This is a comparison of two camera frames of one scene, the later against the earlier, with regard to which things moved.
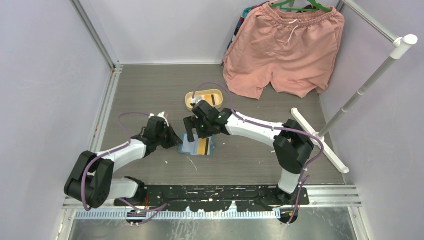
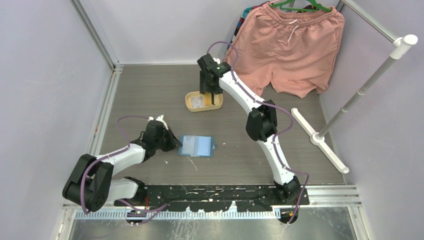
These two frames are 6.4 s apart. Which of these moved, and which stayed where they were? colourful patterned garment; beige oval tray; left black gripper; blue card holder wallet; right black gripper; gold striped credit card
Moved: right black gripper; gold striped credit card
Stayed: blue card holder wallet; beige oval tray; colourful patterned garment; left black gripper
